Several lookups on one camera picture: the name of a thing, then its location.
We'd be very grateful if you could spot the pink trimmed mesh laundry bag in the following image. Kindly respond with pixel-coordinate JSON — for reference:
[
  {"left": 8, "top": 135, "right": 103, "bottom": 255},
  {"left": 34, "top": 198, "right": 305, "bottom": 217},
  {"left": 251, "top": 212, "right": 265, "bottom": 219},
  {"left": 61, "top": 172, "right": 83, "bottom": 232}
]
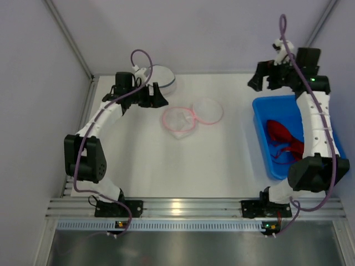
[{"left": 161, "top": 98, "right": 224, "bottom": 140}]

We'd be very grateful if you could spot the red bra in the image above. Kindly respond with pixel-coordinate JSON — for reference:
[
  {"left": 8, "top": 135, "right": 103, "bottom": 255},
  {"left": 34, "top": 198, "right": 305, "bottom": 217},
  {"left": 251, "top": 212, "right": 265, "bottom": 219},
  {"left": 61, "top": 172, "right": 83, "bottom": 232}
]
[{"left": 266, "top": 120, "right": 304, "bottom": 165}]

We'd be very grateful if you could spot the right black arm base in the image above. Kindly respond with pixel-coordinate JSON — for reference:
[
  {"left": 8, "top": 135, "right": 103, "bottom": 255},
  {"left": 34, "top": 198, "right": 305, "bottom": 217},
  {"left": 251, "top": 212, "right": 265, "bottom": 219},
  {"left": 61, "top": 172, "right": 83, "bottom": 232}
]
[{"left": 241, "top": 188, "right": 292, "bottom": 219}]

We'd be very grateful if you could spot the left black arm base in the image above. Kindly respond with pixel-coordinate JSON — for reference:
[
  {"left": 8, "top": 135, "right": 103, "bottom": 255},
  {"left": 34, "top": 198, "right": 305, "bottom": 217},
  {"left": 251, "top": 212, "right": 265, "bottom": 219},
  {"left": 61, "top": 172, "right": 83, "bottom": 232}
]
[{"left": 88, "top": 196, "right": 144, "bottom": 218}]

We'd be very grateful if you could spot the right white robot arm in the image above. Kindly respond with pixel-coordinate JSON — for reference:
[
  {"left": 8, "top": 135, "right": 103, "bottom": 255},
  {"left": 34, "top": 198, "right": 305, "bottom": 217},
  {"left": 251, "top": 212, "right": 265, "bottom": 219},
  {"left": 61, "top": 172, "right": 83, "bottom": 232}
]
[{"left": 247, "top": 45, "right": 350, "bottom": 204}]

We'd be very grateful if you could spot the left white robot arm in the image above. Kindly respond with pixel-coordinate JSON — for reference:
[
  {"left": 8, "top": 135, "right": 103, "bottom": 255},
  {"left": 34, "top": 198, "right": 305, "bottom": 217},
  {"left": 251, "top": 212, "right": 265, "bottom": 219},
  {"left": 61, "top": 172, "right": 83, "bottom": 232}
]
[{"left": 64, "top": 71, "right": 168, "bottom": 204}]

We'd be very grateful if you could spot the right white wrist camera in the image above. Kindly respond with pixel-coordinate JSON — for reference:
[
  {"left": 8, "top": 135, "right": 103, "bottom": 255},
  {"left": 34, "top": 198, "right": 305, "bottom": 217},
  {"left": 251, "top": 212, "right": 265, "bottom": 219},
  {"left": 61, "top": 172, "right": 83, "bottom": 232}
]
[{"left": 272, "top": 39, "right": 290, "bottom": 65}]

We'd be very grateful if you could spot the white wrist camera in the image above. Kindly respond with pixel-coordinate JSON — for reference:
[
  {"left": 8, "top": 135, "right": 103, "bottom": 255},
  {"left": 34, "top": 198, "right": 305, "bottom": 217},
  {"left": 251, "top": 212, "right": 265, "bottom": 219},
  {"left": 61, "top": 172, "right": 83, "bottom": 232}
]
[
  {"left": 132, "top": 65, "right": 150, "bottom": 83},
  {"left": 272, "top": 39, "right": 290, "bottom": 65}
]

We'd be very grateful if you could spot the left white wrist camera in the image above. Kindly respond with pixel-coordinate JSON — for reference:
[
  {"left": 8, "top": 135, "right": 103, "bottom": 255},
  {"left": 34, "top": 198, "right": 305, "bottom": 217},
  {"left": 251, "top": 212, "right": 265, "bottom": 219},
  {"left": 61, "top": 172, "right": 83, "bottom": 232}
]
[{"left": 132, "top": 65, "right": 150, "bottom": 83}]

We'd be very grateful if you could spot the right aluminium frame post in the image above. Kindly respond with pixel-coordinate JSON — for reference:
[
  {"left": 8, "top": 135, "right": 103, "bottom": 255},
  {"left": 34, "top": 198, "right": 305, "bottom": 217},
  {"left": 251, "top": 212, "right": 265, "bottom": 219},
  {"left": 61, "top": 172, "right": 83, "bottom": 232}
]
[{"left": 288, "top": 0, "right": 341, "bottom": 76}]

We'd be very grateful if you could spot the aluminium frame post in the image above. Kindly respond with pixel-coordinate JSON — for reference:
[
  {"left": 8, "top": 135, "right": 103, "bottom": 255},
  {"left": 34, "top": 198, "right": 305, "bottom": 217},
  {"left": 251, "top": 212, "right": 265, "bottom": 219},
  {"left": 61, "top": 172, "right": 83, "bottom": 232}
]
[
  {"left": 43, "top": 0, "right": 94, "bottom": 80},
  {"left": 288, "top": 0, "right": 341, "bottom": 76}
]

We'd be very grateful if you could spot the left aluminium frame post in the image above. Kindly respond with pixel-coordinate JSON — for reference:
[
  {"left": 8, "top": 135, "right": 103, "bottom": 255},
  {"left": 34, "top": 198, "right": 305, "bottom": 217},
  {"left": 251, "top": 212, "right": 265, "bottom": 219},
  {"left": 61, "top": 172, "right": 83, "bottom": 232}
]
[{"left": 43, "top": 0, "right": 94, "bottom": 80}]

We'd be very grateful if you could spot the aluminium front rail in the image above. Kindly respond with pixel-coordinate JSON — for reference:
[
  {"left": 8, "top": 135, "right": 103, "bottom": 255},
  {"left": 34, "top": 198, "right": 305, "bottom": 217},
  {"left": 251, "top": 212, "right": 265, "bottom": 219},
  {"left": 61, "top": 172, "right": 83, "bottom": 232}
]
[{"left": 45, "top": 197, "right": 347, "bottom": 221}]

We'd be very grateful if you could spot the slotted grey cable duct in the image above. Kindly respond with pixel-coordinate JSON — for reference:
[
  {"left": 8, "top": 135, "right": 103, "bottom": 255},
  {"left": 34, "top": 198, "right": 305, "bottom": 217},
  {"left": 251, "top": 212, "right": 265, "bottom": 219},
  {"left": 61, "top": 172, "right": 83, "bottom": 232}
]
[{"left": 57, "top": 219, "right": 278, "bottom": 232}]

